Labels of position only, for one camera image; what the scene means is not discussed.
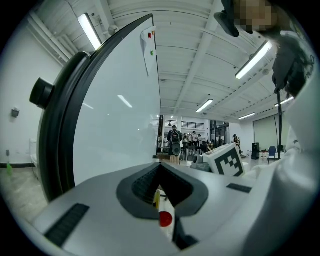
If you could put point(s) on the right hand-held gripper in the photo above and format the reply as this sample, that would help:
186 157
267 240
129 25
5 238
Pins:
226 160

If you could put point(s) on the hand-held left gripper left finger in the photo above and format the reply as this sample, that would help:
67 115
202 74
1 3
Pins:
100 212

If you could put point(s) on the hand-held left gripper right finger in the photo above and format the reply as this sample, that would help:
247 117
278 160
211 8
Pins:
220 207

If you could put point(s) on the white marker with red cap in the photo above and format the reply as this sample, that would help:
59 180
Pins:
165 218

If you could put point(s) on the yellow marker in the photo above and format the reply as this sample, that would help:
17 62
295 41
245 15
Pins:
157 198

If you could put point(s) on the black cabinet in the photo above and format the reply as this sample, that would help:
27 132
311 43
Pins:
255 151

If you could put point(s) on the blue chair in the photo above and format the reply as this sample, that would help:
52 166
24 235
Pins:
272 152

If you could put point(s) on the long ceiling light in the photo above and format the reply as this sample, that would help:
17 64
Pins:
89 31
253 60
204 105
246 116
284 101

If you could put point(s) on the green object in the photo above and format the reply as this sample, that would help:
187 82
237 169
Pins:
9 169

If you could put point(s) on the white paper sheet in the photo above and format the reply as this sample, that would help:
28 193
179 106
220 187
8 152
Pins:
147 55

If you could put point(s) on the black round knob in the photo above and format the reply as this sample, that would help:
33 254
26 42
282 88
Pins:
41 93

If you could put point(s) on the pale green wall screen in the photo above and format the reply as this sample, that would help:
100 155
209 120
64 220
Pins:
266 132

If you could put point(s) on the whiteboard with black frame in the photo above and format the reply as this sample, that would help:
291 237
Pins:
117 112

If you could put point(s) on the grey wall box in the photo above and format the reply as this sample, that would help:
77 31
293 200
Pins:
15 113

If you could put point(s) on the black head-worn camera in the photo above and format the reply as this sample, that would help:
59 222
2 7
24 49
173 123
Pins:
226 21

